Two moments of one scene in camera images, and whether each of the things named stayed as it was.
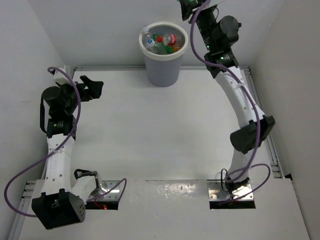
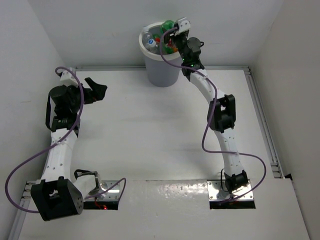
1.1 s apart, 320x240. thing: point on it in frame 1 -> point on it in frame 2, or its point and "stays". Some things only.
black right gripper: [187, 7] -> [167, 37]
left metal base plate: [112, 195] stays
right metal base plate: [216, 193] stays
